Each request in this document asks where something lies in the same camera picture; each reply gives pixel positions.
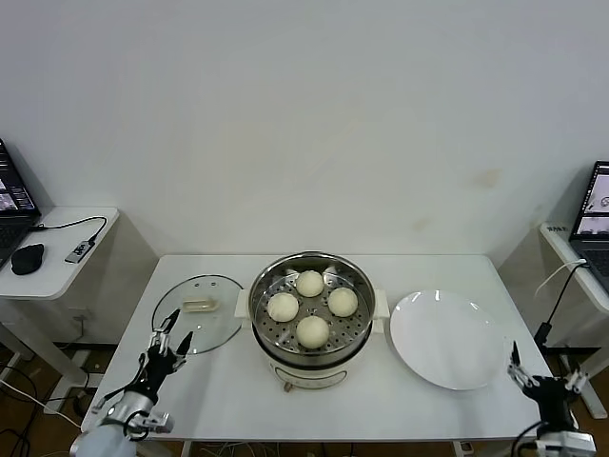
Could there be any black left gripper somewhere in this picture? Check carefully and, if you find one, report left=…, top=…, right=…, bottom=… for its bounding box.
left=142, top=308, right=195, bottom=396

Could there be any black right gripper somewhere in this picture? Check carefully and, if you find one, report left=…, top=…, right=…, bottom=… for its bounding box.
left=506, top=340, right=591, bottom=429

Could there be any glass lid with cream handle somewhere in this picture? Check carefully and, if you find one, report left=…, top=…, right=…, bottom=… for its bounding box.
left=151, top=273, right=246, bottom=356

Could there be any white steamed baozi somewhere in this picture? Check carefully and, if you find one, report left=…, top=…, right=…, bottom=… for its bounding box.
left=295, top=315, right=330, bottom=349
left=295, top=269, right=325, bottom=299
left=327, top=287, right=360, bottom=318
left=266, top=291, right=300, bottom=323

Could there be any stainless steel steamer basket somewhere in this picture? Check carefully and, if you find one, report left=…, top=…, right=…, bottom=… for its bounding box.
left=247, top=250, right=377, bottom=364

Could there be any white round plate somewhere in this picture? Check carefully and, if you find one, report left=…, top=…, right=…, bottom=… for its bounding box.
left=389, top=288, right=506, bottom=391

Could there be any white side table with mouse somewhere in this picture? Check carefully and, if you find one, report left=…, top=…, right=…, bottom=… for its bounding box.
left=0, top=206, right=121, bottom=413

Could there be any silver usb hub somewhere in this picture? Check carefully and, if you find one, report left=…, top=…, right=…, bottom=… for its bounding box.
left=64, top=236, right=96, bottom=266

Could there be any white side table with label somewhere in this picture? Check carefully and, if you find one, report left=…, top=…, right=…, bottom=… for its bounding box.
left=539, top=222, right=609, bottom=420

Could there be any cream electric cooker pot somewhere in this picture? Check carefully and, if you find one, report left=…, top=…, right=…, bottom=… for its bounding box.
left=235, top=288, right=391, bottom=394

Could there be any black computer mouse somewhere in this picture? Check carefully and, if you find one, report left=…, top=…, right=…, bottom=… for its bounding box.
left=10, top=242, right=46, bottom=276

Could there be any black laptop beside mouse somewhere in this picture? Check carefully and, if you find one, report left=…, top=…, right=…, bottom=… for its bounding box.
left=0, top=138, right=42, bottom=268

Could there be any black laptop power cable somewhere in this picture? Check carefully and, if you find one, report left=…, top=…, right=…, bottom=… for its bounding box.
left=532, top=264, right=594, bottom=348

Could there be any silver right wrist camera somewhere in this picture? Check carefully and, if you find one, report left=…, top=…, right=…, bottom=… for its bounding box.
left=535, top=430, right=596, bottom=456

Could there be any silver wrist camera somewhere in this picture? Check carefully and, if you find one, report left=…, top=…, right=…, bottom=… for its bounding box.
left=126, top=411, right=173, bottom=433
left=535, top=430, right=596, bottom=456

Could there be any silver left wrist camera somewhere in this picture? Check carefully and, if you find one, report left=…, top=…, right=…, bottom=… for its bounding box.
left=126, top=411, right=173, bottom=433

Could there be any white laptop cable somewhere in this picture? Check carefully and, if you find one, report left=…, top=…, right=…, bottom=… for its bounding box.
left=533, top=260, right=589, bottom=299

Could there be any grey laptop with cables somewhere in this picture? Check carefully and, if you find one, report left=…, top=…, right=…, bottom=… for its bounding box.
left=568, top=160, right=609, bottom=292

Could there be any white floor cable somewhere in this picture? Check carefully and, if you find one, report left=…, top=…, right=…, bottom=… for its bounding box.
left=0, top=379, right=82, bottom=427

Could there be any black usb hub cable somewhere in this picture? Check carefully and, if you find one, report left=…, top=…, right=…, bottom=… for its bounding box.
left=30, top=215, right=108, bottom=243

